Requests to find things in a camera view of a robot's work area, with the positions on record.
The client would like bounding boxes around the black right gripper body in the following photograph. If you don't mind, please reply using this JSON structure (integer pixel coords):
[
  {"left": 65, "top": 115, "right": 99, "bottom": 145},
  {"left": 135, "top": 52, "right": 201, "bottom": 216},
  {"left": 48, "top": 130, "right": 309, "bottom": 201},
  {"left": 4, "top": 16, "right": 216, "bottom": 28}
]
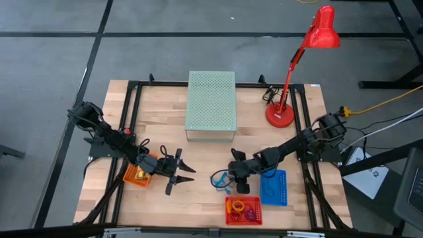
[{"left": 228, "top": 148, "right": 265, "bottom": 195}]

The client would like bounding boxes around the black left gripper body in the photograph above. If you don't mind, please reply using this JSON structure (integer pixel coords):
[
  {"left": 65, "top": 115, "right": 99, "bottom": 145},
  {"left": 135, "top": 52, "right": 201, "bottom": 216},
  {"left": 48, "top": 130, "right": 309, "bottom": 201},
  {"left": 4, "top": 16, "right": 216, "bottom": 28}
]
[{"left": 155, "top": 148, "right": 183, "bottom": 196}]

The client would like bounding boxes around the orange plastic basket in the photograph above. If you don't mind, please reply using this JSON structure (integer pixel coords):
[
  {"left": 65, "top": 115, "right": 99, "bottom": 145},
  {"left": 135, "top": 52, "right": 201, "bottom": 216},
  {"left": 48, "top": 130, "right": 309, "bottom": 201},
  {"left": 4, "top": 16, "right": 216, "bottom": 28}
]
[{"left": 122, "top": 152, "right": 159, "bottom": 188}]

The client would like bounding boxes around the blue plastic basket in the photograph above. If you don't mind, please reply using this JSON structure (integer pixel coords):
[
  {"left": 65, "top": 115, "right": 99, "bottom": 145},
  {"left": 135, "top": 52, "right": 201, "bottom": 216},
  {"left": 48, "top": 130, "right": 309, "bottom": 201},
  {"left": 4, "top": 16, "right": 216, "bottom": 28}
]
[{"left": 259, "top": 167, "right": 288, "bottom": 207}]

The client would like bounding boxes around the red plastic basket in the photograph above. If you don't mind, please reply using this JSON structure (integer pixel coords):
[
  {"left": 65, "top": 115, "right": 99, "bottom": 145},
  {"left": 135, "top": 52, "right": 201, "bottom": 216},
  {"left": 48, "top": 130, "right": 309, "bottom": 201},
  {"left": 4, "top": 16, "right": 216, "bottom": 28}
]
[{"left": 224, "top": 196, "right": 264, "bottom": 229}]

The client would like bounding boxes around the green perforated metal shelf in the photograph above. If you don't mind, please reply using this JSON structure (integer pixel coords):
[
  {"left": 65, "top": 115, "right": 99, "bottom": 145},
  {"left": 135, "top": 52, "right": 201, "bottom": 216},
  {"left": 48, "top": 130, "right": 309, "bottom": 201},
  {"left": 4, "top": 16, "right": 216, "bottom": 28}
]
[{"left": 184, "top": 70, "right": 237, "bottom": 143}]

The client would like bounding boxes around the black desk leg bar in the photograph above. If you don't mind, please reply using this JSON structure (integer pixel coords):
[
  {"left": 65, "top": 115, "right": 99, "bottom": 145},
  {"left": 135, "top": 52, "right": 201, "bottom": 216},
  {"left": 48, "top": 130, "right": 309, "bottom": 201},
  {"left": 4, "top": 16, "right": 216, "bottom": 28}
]
[{"left": 338, "top": 138, "right": 423, "bottom": 177}]

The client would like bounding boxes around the red desk lamp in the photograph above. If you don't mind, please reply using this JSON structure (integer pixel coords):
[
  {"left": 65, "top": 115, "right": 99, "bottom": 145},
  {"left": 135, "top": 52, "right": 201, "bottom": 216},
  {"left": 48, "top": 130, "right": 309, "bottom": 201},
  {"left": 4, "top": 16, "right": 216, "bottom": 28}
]
[{"left": 265, "top": 5, "right": 341, "bottom": 129}]

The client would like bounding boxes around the black desk base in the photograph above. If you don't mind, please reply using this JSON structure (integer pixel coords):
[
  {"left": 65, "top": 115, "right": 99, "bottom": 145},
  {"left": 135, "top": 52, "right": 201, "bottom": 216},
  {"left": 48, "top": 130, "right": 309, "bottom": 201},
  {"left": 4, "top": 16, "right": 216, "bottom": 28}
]
[{"left": 358, "top": 0, "right": 423, "bottom": 89}]

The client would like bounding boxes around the white box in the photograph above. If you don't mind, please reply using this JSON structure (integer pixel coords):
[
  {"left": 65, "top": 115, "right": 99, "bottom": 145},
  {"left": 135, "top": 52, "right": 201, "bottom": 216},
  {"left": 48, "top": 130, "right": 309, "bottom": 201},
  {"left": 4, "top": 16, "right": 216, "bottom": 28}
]
[{"left": 342, "top": 147, "right": 390, "bottom": 200}]

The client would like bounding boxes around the black furniture foot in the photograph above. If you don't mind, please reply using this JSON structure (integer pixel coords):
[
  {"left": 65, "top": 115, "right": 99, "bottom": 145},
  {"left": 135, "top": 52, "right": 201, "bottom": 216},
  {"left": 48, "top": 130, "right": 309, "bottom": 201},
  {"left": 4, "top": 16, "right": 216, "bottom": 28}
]
[{"left": 0, "top": 144, "right": 26, "bottom": 159}]

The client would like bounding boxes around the black lamp cable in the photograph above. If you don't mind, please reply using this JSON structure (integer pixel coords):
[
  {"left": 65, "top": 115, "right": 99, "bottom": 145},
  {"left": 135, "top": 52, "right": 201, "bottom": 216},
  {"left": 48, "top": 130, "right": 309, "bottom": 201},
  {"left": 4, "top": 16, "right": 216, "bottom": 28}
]
[{"left": 262, "top": 85, "right": 282, "bottom": 105}]

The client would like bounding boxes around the black metal table frame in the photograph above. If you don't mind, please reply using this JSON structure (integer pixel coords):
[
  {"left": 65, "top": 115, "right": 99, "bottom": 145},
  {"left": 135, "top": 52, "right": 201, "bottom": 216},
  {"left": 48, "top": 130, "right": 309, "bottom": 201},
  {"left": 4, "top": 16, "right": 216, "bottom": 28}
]
[{"left": 74, "top": 73, "right": 353, "bottom": 232}]

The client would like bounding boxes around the black rail with silver brackets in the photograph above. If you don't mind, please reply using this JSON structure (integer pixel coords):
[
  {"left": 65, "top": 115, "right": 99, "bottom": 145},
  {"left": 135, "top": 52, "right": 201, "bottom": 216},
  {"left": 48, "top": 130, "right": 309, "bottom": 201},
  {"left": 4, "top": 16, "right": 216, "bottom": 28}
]
[{"left": 0, "top": 223, "right": 423, "bottom": 238}]

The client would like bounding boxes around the white cable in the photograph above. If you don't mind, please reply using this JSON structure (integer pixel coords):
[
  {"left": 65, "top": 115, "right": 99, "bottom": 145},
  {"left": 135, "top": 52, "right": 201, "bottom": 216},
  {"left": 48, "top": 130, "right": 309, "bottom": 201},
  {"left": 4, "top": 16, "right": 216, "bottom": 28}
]
[{"left": 340, "top": 107, "right": 423, "bottom": 155}]

